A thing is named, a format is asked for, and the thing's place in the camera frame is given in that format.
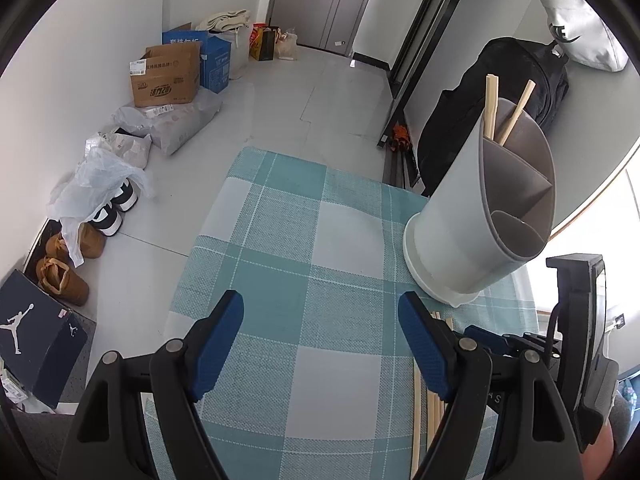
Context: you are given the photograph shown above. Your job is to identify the single wooden chopstick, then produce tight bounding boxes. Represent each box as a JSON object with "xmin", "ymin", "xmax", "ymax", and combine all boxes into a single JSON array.
[
  {"xmin": 484, "ymin": 74, "xmax": 500, "ymax": 143},
  {"xmin": 497, "ymin": 80, "xmax": 537, "ymax": 147}
]

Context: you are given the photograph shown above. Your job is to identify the teal checked tablecloth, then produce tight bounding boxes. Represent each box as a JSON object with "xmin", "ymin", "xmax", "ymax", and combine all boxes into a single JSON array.
[{"xmin": 145, "ymin": 146, "xmax": 541, "ymax": 480}]

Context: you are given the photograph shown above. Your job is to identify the grey white utensil holder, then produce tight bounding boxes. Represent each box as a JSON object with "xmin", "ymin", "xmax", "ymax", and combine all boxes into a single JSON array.
[{"xmin": 402, "ymin": 97, "xmax": 557, "ymax": 308}]

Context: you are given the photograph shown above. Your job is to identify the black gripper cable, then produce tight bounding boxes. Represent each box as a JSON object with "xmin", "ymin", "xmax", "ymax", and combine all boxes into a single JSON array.
[{"xmin": 546, "ymin": 305, "xmax": 561, "ymax": 356}]

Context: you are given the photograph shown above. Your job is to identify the beige plastic bag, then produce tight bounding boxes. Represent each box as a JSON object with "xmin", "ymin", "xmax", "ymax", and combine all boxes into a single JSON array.
[{"xmin": 276, "ymin": 29, "xmax": 299, "ymax": 61}]

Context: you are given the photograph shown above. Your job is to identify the blue cardboard box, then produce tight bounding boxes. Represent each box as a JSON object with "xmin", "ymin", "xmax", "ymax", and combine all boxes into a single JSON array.
[{"xmin": 161, "ymin": 21, "xmax": 233, "ymax": 95}]

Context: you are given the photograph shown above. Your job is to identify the grey double door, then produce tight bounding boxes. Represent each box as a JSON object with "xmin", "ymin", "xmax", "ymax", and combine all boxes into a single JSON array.
[{"xmin": 265, "ymin": 0, "xmax": 386, "ymax": 56}]

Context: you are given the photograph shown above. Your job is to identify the orange black small object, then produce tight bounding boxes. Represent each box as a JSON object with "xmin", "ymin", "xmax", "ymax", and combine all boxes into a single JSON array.
[{"xmin": 389, "ymin": 124, "xmax": 413, "ymax": 153}]

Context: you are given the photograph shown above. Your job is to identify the group of wooden chopsticks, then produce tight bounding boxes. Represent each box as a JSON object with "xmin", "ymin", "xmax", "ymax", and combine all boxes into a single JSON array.
[{"xmin": 410, "ymin": 311, "xmax": 455, "ymax": 480}]

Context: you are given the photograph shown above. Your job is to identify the person's right hand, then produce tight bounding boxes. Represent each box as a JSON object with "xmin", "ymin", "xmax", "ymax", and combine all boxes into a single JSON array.
[{"xmin": 582, "ymin": 422, "xmax": 621, "ymax": 480}]

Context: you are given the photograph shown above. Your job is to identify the black white sneaker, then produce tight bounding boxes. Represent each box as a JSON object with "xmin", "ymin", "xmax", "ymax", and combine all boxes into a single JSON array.
[
  {"xmin": 111, "ymin": 180, "xmax": 138, "ymax": 212},
  {"xmin": 91, "ymin": 200, "xmax": 123, "ymax": 237}
]

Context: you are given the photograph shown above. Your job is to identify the black backpack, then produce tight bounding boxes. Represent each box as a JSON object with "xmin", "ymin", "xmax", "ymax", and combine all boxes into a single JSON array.
[{"xmin": 417, "ymin": 37, "xmax": 571, "ymax": 198}]

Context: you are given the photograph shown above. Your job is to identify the white canvas tote bag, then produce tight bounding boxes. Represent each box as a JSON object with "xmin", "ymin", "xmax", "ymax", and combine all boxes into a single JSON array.
[{"xmin": 195, "ymin": 9, "xmax": 251, "ymax": 33}]

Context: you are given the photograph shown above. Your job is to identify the brown cardboard box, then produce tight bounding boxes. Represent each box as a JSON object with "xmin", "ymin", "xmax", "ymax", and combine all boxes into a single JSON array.
[{"xmin": 129, "ymin": 41, "xmax": 203, "ymax": 108}]

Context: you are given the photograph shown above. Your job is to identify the white hanging bag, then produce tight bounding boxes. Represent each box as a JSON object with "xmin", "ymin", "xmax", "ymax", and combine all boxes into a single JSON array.
[{"xmin": 524, "ymin": 0, "xmax": 630, "ymax": 73}]

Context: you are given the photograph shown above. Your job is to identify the black metal frame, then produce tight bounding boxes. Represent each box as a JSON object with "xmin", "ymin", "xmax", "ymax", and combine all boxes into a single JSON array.
[{"xmin": 376, "ymin": 0, "xmax": 488, "ymax": 191}]

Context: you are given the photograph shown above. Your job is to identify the brown boot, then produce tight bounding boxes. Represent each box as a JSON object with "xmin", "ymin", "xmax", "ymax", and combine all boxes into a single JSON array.
[
  {"xmin": 46, "ymin": 222, "xmax": 107, "ymax": 261},
  {"xmin": 36, "ymin": 256, "xmax": 90, "ymax": 307}
]

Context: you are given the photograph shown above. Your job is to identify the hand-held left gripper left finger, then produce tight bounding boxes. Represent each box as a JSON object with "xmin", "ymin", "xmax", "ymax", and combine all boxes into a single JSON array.
[{"xmin": 60, "ymin": 290, "xmax": 245, "ymax": 480}]

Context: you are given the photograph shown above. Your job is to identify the clear plastic bag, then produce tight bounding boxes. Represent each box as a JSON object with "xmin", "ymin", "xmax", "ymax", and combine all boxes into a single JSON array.
[{"xmin": 47, "ymin": 147, "xmax": 155, "ymax": 268}]

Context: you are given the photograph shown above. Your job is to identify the black paper bag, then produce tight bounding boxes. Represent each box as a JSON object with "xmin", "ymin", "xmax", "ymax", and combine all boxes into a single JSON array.
[{"xmin": 257, "ymin": 26, "xmax": 281, "ymax": 62}]

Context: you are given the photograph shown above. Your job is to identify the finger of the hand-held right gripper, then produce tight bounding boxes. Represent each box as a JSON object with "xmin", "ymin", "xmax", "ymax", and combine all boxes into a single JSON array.
[{"xmin": 464, "ymin": 325, "xmax": 557, "ymax": 361}]

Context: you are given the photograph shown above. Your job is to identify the red snack bag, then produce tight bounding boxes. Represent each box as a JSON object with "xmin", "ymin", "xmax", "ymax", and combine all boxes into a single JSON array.
[{"xmin": 249, "ymin": 23, "xmax": 268, "ymax": 58}]

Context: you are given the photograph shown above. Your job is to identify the grey mailer bag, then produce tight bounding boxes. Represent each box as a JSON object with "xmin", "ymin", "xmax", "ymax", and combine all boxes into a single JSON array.
[{"xmin": 112, "ymin": 91, "xmax": 223, "ymax": 157}]

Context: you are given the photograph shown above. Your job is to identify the dark blue shoebox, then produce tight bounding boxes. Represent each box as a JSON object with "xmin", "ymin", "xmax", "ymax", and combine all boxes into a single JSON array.
[{"xmin": 0, "ymin": 269, "xmax": 88, "ymax": 410}]

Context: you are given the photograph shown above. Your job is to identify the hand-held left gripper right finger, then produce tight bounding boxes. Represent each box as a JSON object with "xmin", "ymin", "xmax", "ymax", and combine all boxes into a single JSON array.
[{"xmin": 398, "ymin": 291, "xmax": 583, "ymax": 480}]

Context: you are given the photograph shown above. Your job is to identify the white parcel bag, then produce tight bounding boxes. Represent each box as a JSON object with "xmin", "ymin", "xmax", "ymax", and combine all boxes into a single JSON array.
[{"xmin": 84, "ymin": 127, "xmax": 152, "ymax": 168}]

